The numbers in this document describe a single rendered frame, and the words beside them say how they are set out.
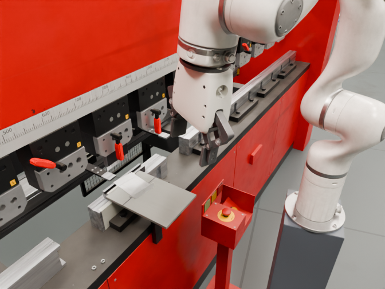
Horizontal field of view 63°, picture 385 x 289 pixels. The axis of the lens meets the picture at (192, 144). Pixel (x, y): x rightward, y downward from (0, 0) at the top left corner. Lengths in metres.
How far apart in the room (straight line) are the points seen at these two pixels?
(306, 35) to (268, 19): 2.57
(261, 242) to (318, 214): 1.30
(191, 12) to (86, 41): 0.52
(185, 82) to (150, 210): 0.67
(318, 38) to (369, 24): 2.11
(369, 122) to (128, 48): 0.69
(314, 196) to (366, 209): 1.84
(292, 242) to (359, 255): 1.39
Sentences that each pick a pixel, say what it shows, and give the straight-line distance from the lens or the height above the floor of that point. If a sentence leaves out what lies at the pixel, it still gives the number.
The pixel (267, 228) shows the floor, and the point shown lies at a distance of 2.44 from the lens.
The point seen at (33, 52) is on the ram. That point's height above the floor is 1.54.
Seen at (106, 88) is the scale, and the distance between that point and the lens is 0.98.
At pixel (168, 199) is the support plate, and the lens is 1.12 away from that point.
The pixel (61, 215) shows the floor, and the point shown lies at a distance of 2.66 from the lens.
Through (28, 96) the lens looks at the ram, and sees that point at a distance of 0.83.
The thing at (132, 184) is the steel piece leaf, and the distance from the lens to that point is 1.19.
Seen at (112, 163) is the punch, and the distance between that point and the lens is 1.13.
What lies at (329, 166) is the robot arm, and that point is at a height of 1.23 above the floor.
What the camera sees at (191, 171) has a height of 0.88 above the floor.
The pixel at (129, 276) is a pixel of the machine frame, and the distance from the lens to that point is 1.26.
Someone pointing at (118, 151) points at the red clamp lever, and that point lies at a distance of 1.03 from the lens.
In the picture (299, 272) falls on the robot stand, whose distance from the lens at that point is 1.23.
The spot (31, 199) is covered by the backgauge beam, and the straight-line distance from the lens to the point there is 1.31.
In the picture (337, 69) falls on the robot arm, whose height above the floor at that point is 1.50.
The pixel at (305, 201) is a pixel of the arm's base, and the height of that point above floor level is 1.07.
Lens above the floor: 1.75
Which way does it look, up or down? 33 degrees down
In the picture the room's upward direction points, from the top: straight up
